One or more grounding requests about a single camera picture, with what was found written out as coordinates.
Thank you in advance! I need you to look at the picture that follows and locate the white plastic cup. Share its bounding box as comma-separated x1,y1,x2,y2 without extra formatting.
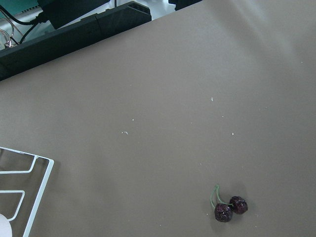
0,214,12,237

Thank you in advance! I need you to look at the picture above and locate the dark red cherry pair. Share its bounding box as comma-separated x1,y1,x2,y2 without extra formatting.
209,184,248,223

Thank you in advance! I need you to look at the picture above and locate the black keyboard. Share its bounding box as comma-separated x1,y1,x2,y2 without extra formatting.
0,1,152,80

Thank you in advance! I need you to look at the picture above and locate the white wire cup rack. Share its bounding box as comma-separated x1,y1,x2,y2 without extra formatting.
0,147,54,237

